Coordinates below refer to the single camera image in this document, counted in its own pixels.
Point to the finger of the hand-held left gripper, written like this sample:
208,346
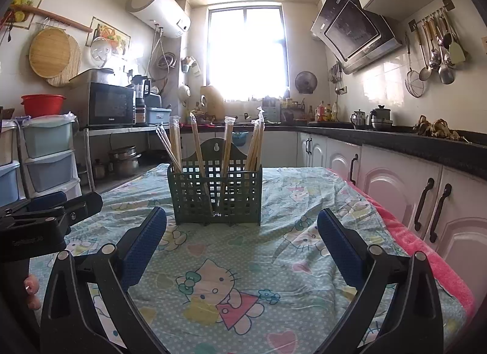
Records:
83,207
45,199

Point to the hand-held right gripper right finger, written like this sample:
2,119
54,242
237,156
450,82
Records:
340,243

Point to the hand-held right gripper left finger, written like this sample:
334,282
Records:
146,243

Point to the green plastic utensil holder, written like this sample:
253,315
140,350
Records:
236,194

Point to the group of bamboo chopsticks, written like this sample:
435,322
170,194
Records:
175,140

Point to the row of hanging kitchen utensils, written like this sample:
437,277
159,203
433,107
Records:
441,49

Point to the person's left hand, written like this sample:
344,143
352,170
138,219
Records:
32,285

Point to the pastel plastic drawer tower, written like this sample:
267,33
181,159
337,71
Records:
49,156

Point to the white plastic drawer unit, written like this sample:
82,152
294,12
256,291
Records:
9,171

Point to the stacked steel pots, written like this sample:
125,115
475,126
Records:
124,161

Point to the white base cabinets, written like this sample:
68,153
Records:
388,186

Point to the metal shelf rack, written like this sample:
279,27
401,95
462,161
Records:
114,131

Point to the cartoon printed tablecloth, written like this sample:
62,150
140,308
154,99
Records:
228,255

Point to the red plastic basin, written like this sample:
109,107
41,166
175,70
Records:
42,105

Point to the black microwave oven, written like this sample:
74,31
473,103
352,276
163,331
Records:
106,104

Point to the blue plastic box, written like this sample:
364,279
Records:
159,116

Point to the black countertop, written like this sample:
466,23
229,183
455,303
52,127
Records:
399,140

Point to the black blender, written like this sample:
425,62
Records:
140,99

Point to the steel kettle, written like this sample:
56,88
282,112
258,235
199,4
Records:
358,120

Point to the metal baking tray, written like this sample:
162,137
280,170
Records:
91,78

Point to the cluster of condiment bottles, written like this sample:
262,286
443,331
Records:
323,112

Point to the blue hanging bin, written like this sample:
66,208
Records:
239,139

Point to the round bamboo tray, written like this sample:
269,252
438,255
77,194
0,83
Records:
49,51

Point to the small drawer organizer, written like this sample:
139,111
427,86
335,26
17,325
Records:
272,109

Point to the pile of dried roots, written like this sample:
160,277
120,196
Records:
437,127

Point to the white round hanging utensil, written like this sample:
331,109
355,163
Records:
184,94

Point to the glass pot lid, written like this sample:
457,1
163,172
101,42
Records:
101,51

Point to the tan cutting board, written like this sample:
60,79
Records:
212,100

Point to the small hanging kitchen tools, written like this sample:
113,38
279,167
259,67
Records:
338,80

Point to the framed fruit picture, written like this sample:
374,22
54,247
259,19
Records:
114,36
24,7

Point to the wooden rolling pin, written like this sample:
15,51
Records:
53,19

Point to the white water heater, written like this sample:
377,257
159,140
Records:
158,9

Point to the kitchen window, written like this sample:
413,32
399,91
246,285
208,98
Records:
247,53

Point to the black range hood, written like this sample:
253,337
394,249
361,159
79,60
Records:
354,30

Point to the wall-mounted utensil cup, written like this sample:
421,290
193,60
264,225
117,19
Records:
190,65

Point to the wall socket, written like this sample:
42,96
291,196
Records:
484,44

